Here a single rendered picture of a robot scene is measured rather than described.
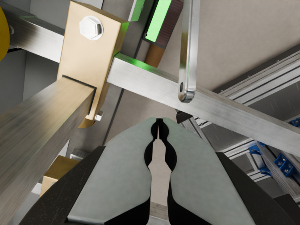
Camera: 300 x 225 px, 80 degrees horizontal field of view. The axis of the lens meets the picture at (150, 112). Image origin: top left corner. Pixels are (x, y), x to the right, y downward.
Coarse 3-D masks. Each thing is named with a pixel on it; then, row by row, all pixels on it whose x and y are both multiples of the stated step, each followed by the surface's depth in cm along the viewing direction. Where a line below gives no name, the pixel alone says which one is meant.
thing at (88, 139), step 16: (112, 0) 29; (128, 0) 29; (128, 16) 30; (144, 16) 30; (128, 32) 32; (128, 48) 33; (112, 96) 37; (112, 112) 39; (80, 128) 41; (96, 128) 41; (80, 144) 43; (96, 144) 43
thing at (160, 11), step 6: (162, 0) 29; (168, 0) 29; (162, 6) 29; (168, 6) 29; (156, 12) 30; (162, 12) 30; (156, 18) 30; (162, 18) 30; (150, 24) 31; (156, 24) 31; (150, 30) 31; (156, 30) 31; (150, 36) 32; (156, 36) 32
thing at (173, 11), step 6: (174, 0) 29; (180, 0) 29; (174, 6) 29; (180, 6) 29; (168, 12) 30; (174, 12) 30; (168, 18) 30; (174, 18) 30; (168, 24) 31; (174, 24) 31; (162, 30) 31; (168, 30) 31; (162, 36) 32; (168, 36) 31; (156, 42) 32; (162, 42) 32
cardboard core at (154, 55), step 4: (152, 44) 92; (152, 48) 93; (156, 48) 92; (160, 48) 92; (148, 52) 95; (152, 52) 93; (156, 52) 93; (160, 52) 93; (148, 56) 95; (152, 56) 94; (156, 56) 94; (160, 56) 95; (148, 60) 95; (152, 60) 94; (156, 60) 95; (160, 60) 98; (148, 64) 96; (152, 64) 95; (156, 64) 96
